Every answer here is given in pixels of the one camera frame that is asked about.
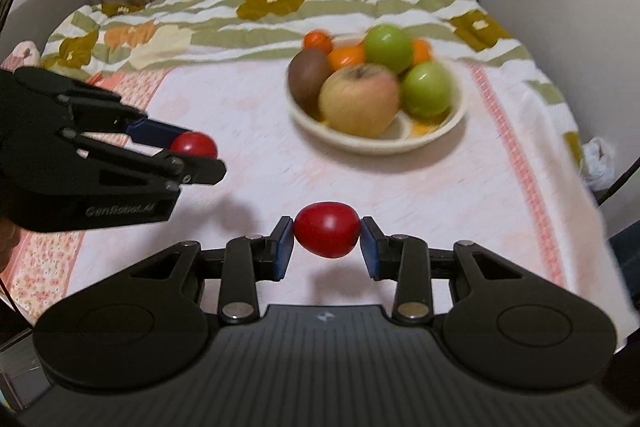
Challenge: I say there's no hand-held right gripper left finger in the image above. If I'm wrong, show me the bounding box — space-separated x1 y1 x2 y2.
129 216 294 327

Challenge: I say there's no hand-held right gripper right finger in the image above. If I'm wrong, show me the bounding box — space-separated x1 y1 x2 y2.
360 216 526 327

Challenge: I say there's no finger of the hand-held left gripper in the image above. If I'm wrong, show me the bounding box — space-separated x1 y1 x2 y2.
59 131 228 188
55 93 185 146

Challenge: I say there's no red tomato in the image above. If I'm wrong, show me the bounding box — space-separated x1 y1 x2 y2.
293 202 361 259
169 132 219 159

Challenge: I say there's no cream plate with yellow print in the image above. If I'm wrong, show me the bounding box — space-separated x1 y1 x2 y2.
285 34 468 156

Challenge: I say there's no brown kiwi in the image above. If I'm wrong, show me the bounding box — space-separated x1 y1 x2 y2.
287 48 335 106

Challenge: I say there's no yellow red apple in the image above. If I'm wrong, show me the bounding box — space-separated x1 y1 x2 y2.
318 63 401 138

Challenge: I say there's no green apple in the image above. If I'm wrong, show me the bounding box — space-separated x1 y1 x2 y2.
363 24 413 75
401 61 453 118

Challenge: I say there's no orange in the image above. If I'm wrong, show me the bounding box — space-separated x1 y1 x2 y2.
411 38 432 65
327 44 368 72
303 31 335 55

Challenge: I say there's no person's left hand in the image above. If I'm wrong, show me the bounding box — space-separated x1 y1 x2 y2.
0 218 21 278

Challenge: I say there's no white and pink blanket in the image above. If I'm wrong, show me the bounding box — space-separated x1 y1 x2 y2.
0 42 626 348

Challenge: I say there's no floral striped quilt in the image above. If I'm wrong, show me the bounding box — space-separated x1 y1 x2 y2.
40 0 586 168

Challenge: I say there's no white plastic bag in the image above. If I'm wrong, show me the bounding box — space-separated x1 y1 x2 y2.
582 137 615 192

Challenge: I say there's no black cable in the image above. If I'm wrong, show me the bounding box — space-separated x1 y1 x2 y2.
597 154 638 208

